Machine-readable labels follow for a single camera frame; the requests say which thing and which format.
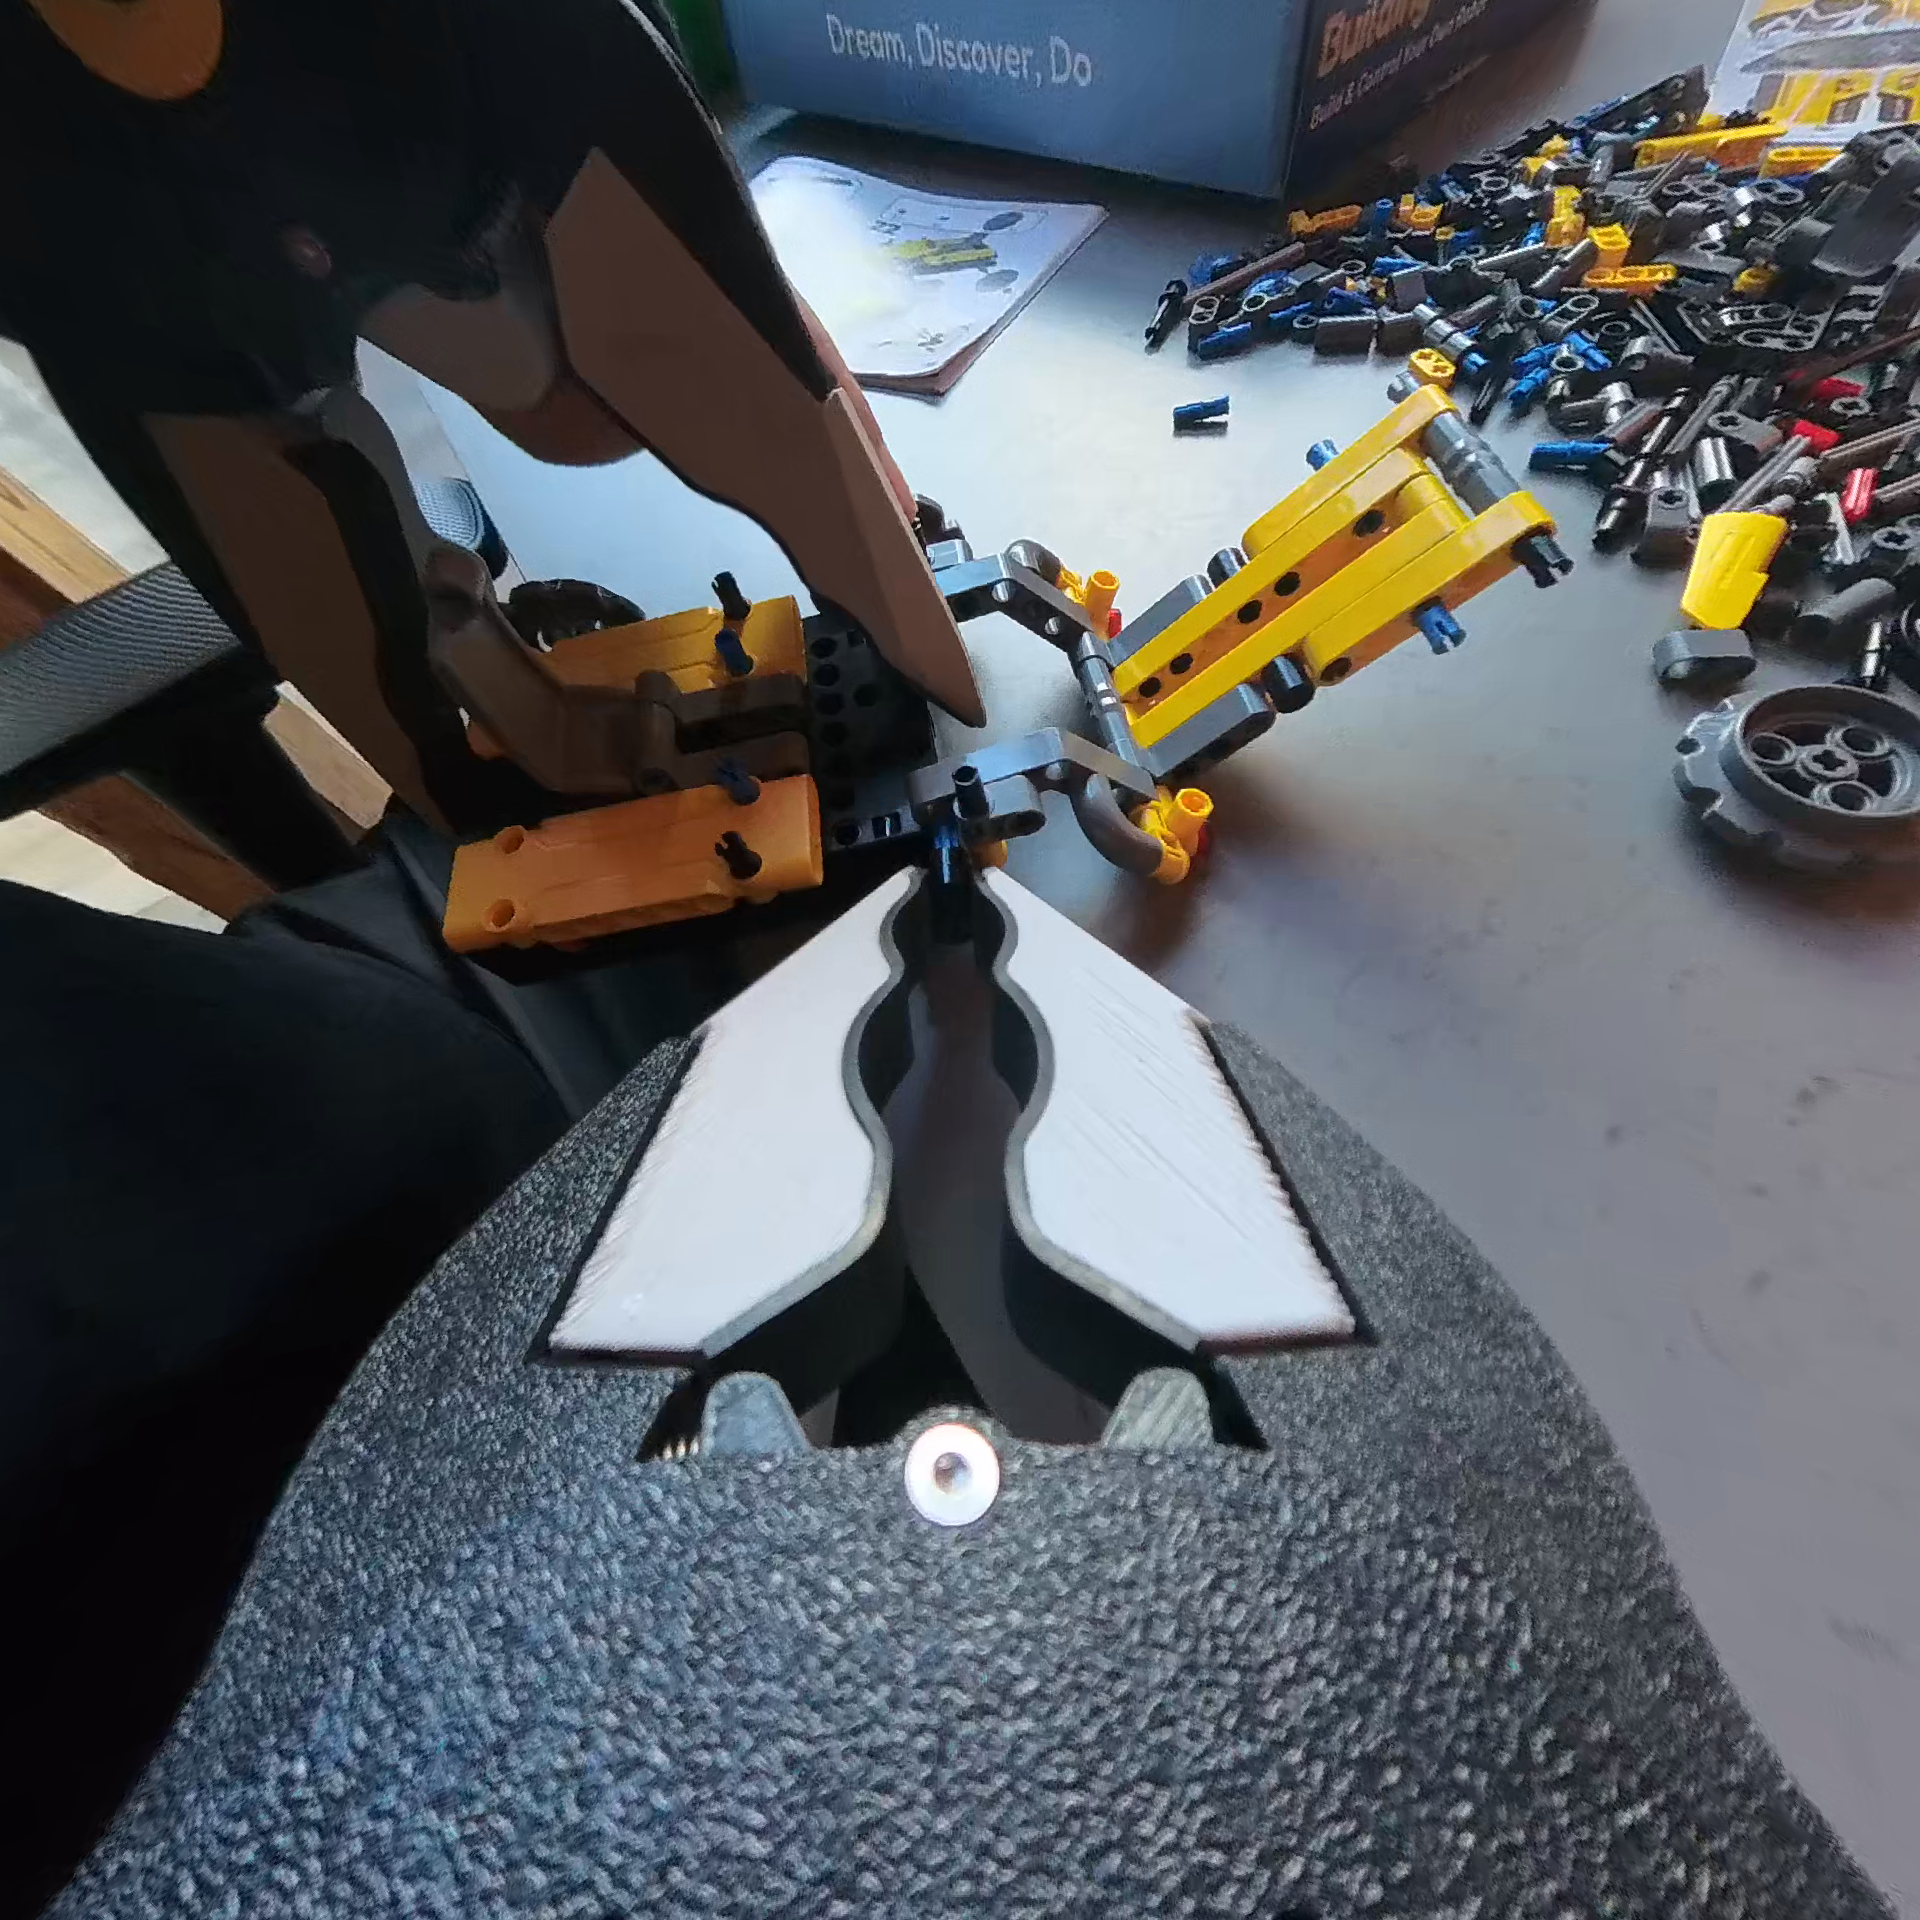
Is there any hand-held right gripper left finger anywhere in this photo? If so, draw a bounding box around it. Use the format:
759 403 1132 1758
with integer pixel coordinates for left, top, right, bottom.
550 870 916 1360

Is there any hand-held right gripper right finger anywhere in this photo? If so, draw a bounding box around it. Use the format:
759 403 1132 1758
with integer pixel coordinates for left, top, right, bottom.
975 870 1367 1356

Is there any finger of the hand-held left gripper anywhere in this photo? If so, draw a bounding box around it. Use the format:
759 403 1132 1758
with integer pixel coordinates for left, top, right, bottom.
362 152 986 730
150 408 812 841

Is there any yellow black brick vehicle model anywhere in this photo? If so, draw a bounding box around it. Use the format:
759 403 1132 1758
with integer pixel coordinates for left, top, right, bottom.
445 385 1569 955

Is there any grey desk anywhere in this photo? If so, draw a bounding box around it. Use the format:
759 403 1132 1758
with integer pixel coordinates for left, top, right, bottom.
390 0 1920 1892

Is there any dark chair armrest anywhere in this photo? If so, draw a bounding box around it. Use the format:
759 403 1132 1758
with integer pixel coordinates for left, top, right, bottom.
0 564 250 818

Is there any instruction booklet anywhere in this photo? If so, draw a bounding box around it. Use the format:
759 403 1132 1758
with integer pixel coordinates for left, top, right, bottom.
753 158 1106 398

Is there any blue cardboard box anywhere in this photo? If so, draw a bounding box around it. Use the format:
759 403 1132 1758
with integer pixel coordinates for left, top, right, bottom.
721 0 1593 201

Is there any grey sprocket wheel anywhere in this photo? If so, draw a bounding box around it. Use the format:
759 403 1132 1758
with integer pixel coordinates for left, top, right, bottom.
1676 686 1920 875

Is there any pile of loose brick parts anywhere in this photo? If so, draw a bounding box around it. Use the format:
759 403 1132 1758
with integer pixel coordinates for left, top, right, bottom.
1140 61 1920 873

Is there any yellow printed sheet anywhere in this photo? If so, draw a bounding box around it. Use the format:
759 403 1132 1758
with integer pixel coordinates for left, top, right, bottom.
1711 0 1920 140

